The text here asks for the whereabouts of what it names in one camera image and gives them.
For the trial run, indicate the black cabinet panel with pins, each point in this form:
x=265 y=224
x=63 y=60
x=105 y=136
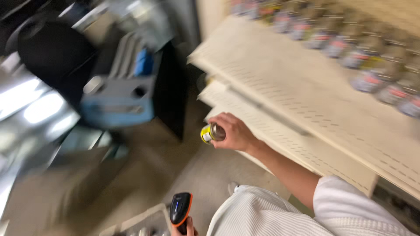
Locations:
x=170 y=95

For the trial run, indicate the cream perforated shelf unit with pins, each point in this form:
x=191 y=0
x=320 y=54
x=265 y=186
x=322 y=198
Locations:
x=282 y=75

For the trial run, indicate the person's right hand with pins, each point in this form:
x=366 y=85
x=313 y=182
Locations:
x=238 y=134

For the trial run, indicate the black bag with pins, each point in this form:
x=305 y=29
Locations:
x=57 y=59

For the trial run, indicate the person's left hand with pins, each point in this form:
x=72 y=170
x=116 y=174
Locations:
x=190 y=231

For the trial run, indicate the row of labelled jars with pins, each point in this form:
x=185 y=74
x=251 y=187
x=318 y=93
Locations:
x=344 y=46

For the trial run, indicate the white ribbed shirt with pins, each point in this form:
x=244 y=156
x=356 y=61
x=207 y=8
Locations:
x=272 y=216

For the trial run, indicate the yellow label glass jar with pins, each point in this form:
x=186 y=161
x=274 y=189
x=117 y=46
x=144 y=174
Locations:
x=211 y=133

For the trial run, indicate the person's right fingers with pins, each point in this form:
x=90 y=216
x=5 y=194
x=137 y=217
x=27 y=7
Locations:
x=219 y=118

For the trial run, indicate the black orange barcode scanner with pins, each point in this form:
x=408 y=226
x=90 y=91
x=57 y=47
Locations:
x=180 y=206

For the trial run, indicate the person's left fingers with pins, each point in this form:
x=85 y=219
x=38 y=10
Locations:
x=190 y=224

